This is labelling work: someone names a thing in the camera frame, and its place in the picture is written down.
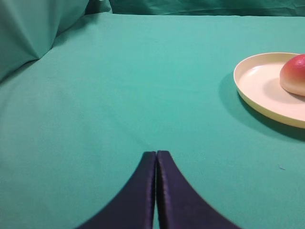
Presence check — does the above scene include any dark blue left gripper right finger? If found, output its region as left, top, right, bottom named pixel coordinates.
left=156, top=151, right=239, bottom=229

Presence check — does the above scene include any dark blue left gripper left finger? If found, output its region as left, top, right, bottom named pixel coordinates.
left=78, top=151, right=156, bottom=229

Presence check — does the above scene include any yellow pink toy bread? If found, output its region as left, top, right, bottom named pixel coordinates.
left=280, top=54, right=305, bottom=96

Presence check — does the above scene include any pale yellow plastic plate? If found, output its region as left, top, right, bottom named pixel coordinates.
left=234, top=52, right=305, bottom=129

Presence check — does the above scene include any green table cloth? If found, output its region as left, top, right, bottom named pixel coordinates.
left=0, top=13, right=305, bottom=229

